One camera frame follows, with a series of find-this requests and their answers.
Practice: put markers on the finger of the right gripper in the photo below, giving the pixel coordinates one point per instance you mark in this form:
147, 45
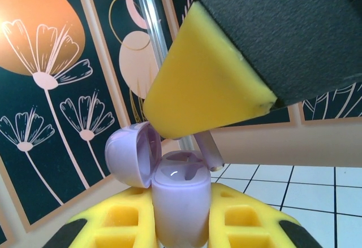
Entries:
212, 75

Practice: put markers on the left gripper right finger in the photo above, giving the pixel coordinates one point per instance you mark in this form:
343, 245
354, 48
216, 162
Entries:
268, 222

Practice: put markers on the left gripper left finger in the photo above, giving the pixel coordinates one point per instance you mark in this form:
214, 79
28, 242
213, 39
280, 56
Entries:
90, 222

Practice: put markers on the purple earbud charging case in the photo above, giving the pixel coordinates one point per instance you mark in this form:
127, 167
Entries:
181, 208

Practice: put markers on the aluminium corner post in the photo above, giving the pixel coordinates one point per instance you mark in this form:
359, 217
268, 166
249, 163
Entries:
145, 10

